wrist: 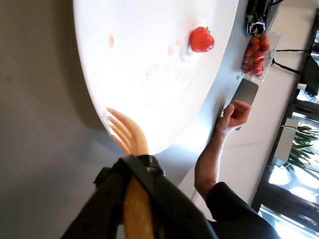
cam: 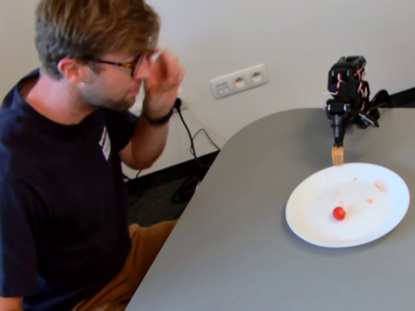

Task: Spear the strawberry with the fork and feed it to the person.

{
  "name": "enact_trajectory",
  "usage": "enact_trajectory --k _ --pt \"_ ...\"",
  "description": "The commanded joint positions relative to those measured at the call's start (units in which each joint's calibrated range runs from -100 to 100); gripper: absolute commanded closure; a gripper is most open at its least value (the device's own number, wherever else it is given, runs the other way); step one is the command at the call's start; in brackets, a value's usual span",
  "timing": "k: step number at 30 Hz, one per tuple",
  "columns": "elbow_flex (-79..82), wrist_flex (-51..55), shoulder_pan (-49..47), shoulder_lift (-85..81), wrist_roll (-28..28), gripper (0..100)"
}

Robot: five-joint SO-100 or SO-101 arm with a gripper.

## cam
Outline white round plate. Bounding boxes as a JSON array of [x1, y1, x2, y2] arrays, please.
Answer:
[[285, 162, 410, 249]]

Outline white wall socket panel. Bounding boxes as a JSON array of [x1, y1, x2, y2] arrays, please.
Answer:
[[209, 63, 270, 100]]

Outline man in navy t-shirt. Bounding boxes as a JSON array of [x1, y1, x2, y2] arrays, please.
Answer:
[[0, 0, 182, 311]]

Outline wooden fork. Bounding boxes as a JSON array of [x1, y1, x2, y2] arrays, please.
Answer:
[[330, 143, 345, 167]]

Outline black power cable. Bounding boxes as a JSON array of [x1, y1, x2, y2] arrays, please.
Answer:
[[121, 105, 222, 205]]

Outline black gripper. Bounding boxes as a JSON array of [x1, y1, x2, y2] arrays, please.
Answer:
[[325, 98, 351, 147]]

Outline small black gripper camera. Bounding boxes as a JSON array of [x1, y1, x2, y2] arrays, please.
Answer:
[[356, 111, 380, 130]]

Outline black wristband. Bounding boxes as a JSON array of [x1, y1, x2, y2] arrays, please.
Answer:
[[142, 108, 175, 126]]

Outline tortoiseshell round eyeglasses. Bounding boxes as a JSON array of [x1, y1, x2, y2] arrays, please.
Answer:
[[82, 53, 143, 78]]

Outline man's left forearm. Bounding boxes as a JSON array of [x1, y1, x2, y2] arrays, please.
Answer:
[[118, 113, 171, 171]]

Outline man's left hand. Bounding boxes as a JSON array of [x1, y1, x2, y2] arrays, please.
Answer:
[[141, 47, 186, 120]]

